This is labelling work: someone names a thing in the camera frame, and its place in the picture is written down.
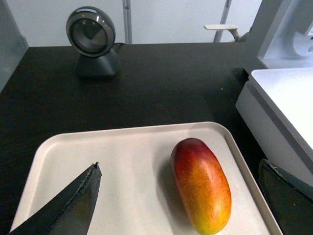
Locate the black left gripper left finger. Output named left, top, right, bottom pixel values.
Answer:
left=10, top=162, right=102, bottom=235

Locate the dark red mango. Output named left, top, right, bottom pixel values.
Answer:
left=171, top=138, right=232, bottom=235

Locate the white checkout scale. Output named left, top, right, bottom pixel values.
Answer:
left=236, top=68, right=313, bottom=185

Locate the white POS terminal stand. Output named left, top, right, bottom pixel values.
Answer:
left=250, top=0, right=313, bottom=69

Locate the beige plastic tray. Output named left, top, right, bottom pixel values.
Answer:
left=12, top=122, right=281, bottom=235

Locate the grey office chair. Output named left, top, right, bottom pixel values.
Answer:
left=203, top=24, right=250, bottom=43

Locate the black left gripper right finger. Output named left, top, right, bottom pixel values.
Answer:
left=258, top=159, right=313, bottom=235

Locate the grey round barcode scanner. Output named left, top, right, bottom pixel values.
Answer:
left=66, top=6, right=120, bottom=78

